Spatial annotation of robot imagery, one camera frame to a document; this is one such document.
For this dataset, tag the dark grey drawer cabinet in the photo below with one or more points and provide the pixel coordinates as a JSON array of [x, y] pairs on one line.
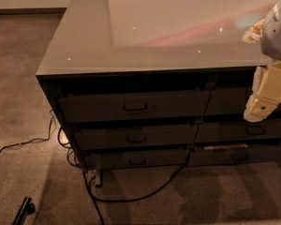
[[141, 46]]

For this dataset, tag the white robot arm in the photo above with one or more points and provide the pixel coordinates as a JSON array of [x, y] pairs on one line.
[[271, 34]]

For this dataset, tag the black object on floor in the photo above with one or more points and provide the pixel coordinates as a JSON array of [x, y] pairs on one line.
[[27, 208]]

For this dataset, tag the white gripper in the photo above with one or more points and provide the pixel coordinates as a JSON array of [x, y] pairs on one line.
[[277, 35]]

